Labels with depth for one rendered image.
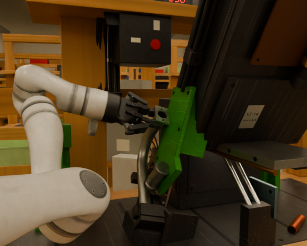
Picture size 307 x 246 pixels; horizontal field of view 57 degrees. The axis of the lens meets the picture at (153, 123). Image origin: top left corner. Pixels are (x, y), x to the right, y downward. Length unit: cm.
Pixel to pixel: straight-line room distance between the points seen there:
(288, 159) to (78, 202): 39
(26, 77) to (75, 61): 34
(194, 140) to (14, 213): 45
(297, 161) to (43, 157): 48
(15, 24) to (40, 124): 1075
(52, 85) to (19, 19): 1064
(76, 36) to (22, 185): 68
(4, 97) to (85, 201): 70
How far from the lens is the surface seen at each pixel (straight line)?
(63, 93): 67
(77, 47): 99
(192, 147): 69
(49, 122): 58
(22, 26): 1122
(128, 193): 112
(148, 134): 78
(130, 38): 91
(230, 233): 80
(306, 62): 67
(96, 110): 68
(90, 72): 98
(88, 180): 46
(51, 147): 56
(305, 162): 64
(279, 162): 59
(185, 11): 98
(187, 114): 66
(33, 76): 66
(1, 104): 107
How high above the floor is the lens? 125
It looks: 6 degrees down
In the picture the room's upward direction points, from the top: straight up
